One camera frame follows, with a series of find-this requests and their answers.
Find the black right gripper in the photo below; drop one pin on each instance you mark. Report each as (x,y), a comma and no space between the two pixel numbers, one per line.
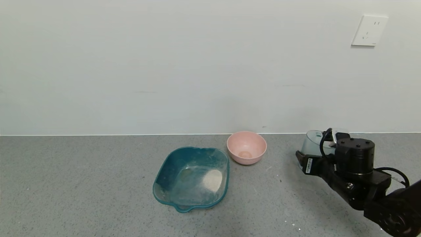
(308,165)

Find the clear ribbed plastic cup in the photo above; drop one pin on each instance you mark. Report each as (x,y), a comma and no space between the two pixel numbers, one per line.
(310,144)

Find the pale tan powder pile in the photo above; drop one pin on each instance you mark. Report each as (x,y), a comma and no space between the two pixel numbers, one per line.
(212,180)

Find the pink round bowl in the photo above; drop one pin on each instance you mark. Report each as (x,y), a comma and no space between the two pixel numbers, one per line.
(253,144)

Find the teal plastic square tray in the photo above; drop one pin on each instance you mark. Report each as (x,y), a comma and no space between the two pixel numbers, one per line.
(177,177)

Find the white wall power socket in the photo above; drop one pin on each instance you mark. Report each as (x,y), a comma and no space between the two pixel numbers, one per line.
(369,30)

